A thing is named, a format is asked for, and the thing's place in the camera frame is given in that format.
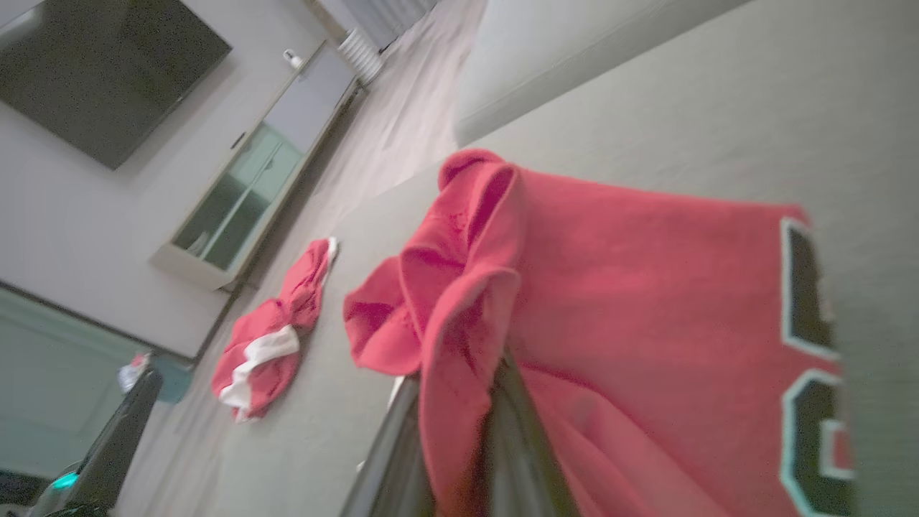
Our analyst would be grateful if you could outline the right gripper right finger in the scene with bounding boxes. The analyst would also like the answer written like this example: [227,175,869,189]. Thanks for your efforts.
[481,350,579,517]

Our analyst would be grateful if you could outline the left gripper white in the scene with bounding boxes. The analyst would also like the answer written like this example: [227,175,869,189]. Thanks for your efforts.
[29,366,163,517]

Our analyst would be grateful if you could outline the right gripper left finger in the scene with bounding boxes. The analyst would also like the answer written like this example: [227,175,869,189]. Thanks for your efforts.
[341,373,436,517]

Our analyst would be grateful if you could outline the red white mesh shorts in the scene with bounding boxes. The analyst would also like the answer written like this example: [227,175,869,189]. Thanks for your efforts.
[212,237,340,424]

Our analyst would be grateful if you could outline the red white jersey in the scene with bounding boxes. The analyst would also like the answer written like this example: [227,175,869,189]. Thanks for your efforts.
[343,149,859,517]

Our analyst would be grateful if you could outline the small red white toy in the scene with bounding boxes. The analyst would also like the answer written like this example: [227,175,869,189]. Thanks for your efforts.
[118,352,151,393]

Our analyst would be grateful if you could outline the grey sofa seat cushion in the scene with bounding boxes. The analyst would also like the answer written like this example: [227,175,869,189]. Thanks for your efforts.
[108,0,919,517]

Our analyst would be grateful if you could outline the teal storage box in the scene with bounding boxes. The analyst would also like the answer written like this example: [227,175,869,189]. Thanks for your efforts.
[153,355,194,404]

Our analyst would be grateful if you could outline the white glass-front tv cabinet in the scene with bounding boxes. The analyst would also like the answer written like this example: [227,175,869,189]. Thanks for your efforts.
[149,39,360,292]

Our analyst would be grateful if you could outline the black television screen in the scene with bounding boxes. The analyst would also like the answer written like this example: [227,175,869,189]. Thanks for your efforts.
[0,0,233,171]

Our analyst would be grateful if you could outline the grey sofa back cushion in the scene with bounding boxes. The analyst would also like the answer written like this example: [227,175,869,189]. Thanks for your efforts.
[454,0,751,148]

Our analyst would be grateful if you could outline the white radiator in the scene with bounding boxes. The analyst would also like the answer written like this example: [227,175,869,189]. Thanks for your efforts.
[336,27,385,85]

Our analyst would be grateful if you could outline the grey curtain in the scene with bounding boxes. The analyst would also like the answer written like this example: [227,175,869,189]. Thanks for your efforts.
[341,0,439,51]

